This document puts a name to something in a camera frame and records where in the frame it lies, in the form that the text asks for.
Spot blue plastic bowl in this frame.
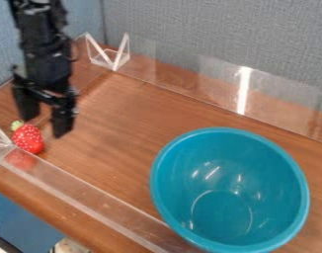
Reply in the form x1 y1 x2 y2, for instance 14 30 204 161
150 127 310 253

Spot red toy strawberry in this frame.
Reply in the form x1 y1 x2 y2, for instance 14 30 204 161
11 121 46 154

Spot clear acrylic back barrier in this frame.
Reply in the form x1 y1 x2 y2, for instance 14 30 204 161
115 35 322 142

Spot clear acrylic barrier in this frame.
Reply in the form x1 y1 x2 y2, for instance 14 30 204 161
115 35 322 142
0 143 202 253

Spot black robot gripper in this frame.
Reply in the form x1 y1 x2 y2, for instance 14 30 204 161
13 52 77 138

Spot clear acrylic front barrier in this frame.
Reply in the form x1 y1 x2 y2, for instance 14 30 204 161
0 143 202 253

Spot clear acrylic corner bracket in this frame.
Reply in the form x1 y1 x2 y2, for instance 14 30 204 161
85 33 131 71

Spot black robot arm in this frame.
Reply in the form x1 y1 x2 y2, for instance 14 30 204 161
7 0 78 138

